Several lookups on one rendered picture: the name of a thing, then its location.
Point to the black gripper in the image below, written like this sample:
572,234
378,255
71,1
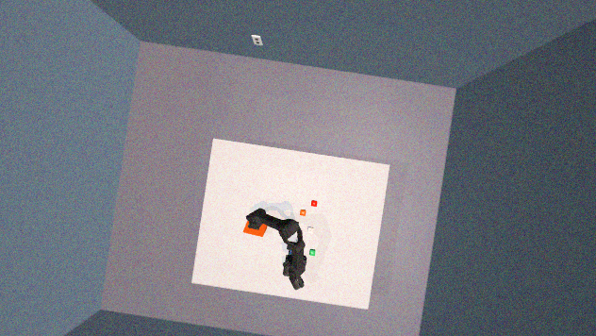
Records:
288,257

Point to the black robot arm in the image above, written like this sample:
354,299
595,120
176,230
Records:
286,228

